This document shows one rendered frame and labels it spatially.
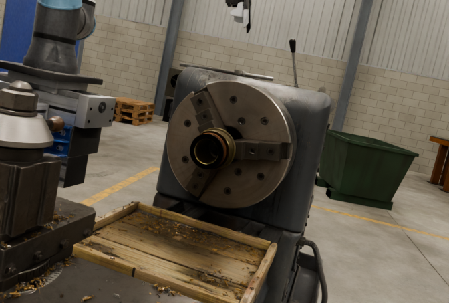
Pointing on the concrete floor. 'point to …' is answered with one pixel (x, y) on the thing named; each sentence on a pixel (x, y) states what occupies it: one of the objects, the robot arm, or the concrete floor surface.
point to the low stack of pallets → (133, 110)
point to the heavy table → (441, 164)
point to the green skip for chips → (362, 169)
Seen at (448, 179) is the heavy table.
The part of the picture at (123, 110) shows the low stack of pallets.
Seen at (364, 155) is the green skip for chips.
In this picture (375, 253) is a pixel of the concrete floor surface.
